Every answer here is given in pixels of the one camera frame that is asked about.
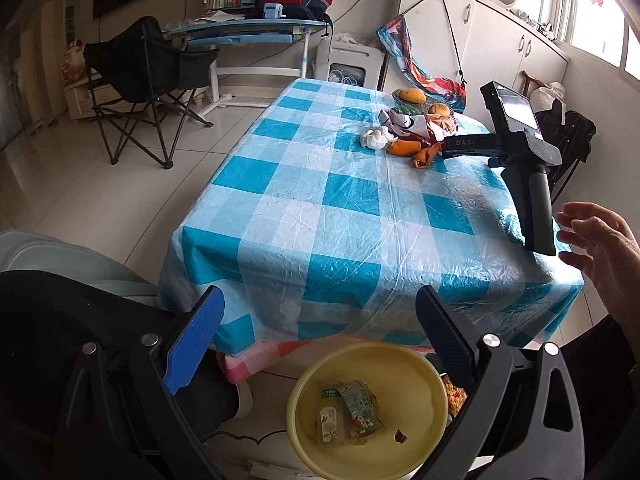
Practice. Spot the yellow plastic basin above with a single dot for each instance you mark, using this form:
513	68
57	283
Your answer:
415	395

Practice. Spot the dark glass fruit bowl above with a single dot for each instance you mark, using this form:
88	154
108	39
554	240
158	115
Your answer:
430	100

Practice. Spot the white plastic bag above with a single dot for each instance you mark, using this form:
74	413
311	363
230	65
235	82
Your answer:
547	95

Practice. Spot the green milk carton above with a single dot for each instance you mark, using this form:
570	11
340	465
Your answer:
362	407

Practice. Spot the white tissue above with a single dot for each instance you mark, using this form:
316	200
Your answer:
377	138

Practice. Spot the small brown scrap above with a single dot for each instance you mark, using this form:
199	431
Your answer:
401	436

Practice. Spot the orange fruit peel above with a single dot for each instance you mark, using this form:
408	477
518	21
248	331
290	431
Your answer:
426	156
404	148

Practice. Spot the red orange snack packet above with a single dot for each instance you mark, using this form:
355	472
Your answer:
442	125

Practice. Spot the loose white papers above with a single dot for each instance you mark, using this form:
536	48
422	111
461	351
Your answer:
215	16

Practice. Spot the red window sticker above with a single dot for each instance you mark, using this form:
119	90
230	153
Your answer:
596	1

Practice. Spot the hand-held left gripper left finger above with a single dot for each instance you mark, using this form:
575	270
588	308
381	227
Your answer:
195	342

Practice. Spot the pink checkered tablecloth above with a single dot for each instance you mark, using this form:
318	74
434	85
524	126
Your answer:
260	360

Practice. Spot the small blue pencil sharpener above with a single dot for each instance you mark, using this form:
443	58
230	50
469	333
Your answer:
273	12

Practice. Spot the white cabinet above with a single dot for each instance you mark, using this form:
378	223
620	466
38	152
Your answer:
500	45

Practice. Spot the blue white checkered tablecloth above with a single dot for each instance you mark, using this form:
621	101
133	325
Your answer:
350	220

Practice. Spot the person's right leg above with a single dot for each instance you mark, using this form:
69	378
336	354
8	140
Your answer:
610	400

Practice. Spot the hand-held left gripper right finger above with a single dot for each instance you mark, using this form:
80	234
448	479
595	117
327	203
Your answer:
445	335

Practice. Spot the green fruit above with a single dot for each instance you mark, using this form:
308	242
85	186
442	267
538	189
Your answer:
409	109

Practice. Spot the colourful printed bag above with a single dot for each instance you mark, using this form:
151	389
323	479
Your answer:
425	75

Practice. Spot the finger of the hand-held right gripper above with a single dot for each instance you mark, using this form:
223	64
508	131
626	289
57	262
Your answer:
447	152

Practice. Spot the person's right hand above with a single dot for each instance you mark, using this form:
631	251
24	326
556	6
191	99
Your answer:
610	250

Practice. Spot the blue study desk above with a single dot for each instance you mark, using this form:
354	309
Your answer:
250	35

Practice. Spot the white plastic stool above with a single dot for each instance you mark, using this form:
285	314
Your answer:
350	57

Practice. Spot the window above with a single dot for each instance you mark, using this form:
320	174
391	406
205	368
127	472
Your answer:
595	30

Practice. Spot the clear plastic bottle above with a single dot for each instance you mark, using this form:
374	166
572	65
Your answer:
331	417

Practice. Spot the red yellow snack bag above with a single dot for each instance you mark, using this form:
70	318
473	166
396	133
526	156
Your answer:
455	395

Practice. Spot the brown wooden rack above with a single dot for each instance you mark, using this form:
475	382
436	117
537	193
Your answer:
531	80

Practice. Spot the black folding chair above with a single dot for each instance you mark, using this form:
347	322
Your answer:
135	70

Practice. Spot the white tv stand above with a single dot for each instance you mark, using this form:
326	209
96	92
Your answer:
82	95

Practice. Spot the white printed paper wrapper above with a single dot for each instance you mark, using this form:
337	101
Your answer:
402	121

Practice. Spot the pale green chair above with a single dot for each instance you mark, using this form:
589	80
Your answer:
65	260

